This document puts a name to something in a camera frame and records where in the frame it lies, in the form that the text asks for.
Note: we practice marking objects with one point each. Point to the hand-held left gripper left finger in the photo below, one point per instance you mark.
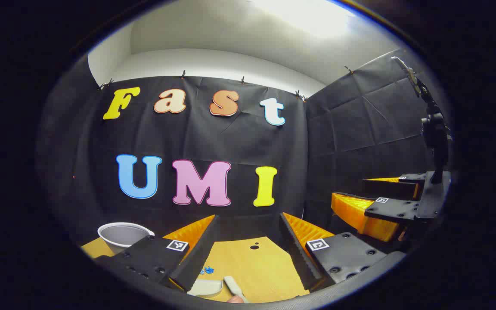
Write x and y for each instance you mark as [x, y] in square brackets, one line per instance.
[196, 258]

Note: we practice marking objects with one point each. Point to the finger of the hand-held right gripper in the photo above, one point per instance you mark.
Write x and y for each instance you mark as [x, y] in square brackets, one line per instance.
[392, 186]
[385, 209]

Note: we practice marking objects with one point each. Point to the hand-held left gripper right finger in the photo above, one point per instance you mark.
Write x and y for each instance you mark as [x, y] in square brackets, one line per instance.
[295, 254]

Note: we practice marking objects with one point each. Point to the dark blue trash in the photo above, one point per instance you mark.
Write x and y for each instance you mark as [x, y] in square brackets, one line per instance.
[207, 270]

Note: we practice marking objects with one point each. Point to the grey dustpan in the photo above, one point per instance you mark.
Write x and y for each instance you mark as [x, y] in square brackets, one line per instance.
[207, 287]

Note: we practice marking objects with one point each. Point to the small grey broom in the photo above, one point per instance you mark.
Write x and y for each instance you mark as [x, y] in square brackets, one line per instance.
[234, 286]

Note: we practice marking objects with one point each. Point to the white garbage bin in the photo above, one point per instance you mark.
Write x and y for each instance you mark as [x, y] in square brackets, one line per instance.
[123, 237]

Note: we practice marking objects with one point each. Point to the wooden desktop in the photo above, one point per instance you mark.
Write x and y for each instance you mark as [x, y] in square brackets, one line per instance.
[256, 267]

